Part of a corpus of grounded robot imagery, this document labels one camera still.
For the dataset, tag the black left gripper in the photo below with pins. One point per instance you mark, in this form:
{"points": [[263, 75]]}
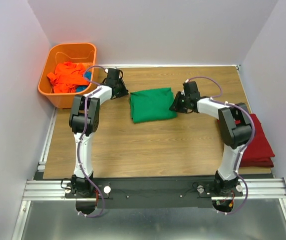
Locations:
{"points": [[124, 92]]}

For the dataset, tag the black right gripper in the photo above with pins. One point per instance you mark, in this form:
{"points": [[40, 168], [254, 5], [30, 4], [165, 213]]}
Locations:
{"points": [[175, 106]]}

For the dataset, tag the green t-shirt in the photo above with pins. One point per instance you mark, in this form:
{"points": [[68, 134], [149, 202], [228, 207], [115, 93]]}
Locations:
{"points": [[151, 105]]}

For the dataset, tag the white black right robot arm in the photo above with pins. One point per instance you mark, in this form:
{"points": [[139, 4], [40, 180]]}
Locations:
{"points": [[236, 128]]}

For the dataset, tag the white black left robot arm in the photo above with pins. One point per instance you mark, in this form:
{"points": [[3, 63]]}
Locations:
{"points": [[84, 122]]}

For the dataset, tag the blue t-shirt in basket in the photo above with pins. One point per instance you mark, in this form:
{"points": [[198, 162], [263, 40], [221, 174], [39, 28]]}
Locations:
{"points": [[83, 84]]}

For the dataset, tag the orange t-shirt in basket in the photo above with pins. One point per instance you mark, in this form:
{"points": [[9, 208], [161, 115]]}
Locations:
{"points": [[66, 76]]}

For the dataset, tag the orange plastic laundry basket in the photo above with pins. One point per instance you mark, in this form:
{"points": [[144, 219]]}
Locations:
{"points": [[83, 52]]}

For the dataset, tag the folded dark red t-shirt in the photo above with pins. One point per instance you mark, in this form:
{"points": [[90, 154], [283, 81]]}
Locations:
{"points": [[259, 151]]}

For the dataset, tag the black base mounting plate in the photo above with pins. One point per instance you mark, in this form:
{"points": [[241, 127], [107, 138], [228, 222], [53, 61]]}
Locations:
{"points": [[152, 193]]}

